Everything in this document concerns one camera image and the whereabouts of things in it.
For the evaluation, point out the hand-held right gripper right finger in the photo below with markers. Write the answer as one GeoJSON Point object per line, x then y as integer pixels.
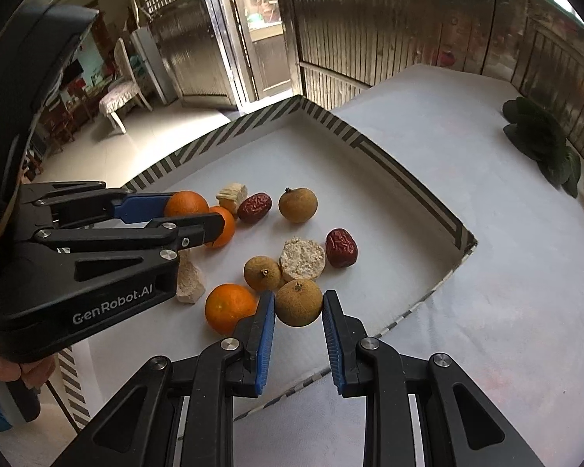
{"type": "Point", "coordinates": [332, 345]}

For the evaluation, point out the green leafy vegetable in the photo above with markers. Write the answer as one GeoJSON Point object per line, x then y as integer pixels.
{"type": "Point", "coordinates": [540, 141]}

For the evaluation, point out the dark wooden furniture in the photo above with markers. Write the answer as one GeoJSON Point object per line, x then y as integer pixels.
{"type": "Point", "coordinates": [61, 121]}

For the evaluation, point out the metal glass door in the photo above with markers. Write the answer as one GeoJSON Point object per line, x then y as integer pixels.
{"type": "Point", "coordinates": [199, 48]}

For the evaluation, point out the red date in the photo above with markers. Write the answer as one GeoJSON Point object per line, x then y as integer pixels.
{"type": "Point", "coordinates": [342, 248]}
{"type": "Point", "coordinates": [254, 207]}

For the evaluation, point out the brown longan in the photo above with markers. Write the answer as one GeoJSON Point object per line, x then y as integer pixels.
{"type": "Point", "coordinates": [297, 301]}
{"type": "Point", "coordinates": [298, 205]}
{"type": "Point", "coordinates": [262, 272]}

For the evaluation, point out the white chair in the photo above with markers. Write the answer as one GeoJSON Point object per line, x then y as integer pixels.
{"type": "Point", "coordinates": [121, 92]}

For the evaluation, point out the striped shallow tray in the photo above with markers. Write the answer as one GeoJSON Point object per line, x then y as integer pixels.
{"type": "Point", "coordinates": [399, 165]}

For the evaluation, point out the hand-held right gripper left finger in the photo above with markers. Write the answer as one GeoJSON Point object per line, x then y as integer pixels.
{"type": "Point", "coordinates": [265, 345]}

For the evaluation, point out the beige crumbly chunk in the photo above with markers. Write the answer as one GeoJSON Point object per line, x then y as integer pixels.
{"type": "Point", "coordinates": [190, 279]}
{"type": "Point", "coordinates": [301, 259]}
{"type": "Point", "coordinates": [229, 195]}

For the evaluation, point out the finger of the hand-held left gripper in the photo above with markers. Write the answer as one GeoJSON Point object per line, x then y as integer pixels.
{"type": "Point", "coordinates": [199, 231]}
{"type": "Point", "coordinates": [141, 206]}

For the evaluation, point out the orange mandarin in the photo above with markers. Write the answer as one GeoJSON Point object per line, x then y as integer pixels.
{"type": "Point", "coordinates": [229, 307]}
{"type": "Point", "coordinates": [222, 228]}
{"type": "Point", "coordinates": [185, 204]}

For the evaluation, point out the white refrigerator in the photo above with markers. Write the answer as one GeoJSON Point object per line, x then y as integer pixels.
{"type": "Point", "coordinates": [148, 63]}

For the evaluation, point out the person's left hand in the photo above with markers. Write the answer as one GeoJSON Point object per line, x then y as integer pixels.
{"type": "Point", "coordinates": [0, 372]}

